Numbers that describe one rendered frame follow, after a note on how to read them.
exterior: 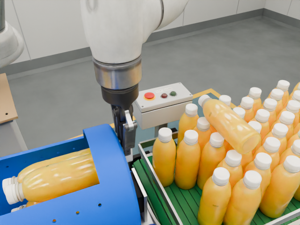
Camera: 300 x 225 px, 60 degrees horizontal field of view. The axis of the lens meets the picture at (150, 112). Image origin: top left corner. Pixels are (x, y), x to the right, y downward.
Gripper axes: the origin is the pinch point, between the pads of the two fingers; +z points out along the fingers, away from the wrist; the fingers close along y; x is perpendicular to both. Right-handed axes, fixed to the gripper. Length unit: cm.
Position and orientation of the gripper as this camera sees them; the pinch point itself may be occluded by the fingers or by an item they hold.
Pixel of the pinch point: (125, 151)
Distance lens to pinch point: 64.8
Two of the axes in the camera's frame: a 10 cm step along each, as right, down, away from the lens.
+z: 0.0, 7.8, 6.2
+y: -3.8, -5.7, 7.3
